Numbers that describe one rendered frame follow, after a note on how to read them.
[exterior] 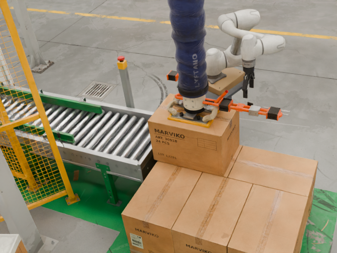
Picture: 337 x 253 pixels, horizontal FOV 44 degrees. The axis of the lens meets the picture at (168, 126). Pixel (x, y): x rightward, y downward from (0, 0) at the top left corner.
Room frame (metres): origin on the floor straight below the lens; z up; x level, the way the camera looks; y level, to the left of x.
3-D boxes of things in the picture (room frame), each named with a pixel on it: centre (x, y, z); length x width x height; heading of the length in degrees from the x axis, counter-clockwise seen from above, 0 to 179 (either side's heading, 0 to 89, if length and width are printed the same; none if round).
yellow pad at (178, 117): (2.54, -0.17, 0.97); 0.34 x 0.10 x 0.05; 59
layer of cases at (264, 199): (2.20, -0.34, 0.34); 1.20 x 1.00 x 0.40; 60
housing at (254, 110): (2.38, -0.62, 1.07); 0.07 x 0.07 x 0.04; 59
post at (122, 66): (3.52, 0.35, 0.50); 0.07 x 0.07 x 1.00; 60
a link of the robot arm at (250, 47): (2.42, -0.59, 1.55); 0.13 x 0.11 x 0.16; 96
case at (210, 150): (2.62, -0.20, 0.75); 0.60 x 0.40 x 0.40; 60
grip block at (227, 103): (2.49, -0.43, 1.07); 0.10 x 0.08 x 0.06; 149
